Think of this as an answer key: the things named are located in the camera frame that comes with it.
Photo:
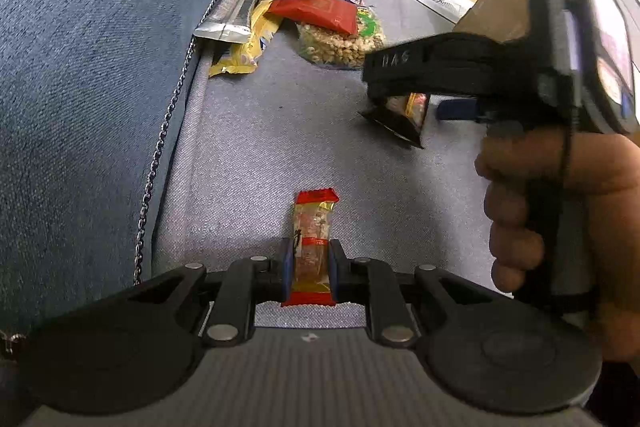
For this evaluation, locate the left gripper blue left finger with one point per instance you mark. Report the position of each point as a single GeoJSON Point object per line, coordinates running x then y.
{"type": "Point", "coordinates": [285, 271]}

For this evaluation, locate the brown cardboard box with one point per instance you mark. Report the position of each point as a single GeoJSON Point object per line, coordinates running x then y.
{"type": "Point", "coordinates": [500, 20]}

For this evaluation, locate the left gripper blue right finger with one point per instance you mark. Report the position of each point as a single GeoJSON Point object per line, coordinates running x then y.
{"type": "Point", "coordinates": [338, 270]}

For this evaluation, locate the silver foil snack bar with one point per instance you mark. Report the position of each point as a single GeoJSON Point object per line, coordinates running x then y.
{"type": "Point", "coordinates": [228, 21]}

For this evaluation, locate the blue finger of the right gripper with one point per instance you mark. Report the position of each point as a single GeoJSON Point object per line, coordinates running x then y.
{"type": "Point", "coordinates": [456, 109]}

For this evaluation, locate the round peanut brittle snack packet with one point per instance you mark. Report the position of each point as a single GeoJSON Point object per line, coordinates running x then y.
{"type": "Point", "coordinates": [326, 47]}

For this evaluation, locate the small red gold candy packet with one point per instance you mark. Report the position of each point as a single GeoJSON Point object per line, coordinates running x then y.
{"type": "Point", "coordinates": [312, 218]}

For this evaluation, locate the red square snack packet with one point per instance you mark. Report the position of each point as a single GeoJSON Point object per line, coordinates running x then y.
{"type": "Point", "coordinates": [335, 15]}

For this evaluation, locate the person right hand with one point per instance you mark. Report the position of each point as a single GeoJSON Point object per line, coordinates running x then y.
{"type": "Point", "coordinates": [604, 168]}

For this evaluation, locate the dark brown chocolate bar packet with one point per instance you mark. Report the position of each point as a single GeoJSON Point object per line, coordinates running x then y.
{"type": "Point", "coordinates": [403, 115]}

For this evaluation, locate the grey deer print sofa cover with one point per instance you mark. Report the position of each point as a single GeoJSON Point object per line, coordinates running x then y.
{"type": "Point", "coordinates": [248, 144]}

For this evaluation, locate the yellow cartoon snack packet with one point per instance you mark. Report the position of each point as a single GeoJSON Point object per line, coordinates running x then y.
{"type": "Point", "coordinates": [243, 58]}

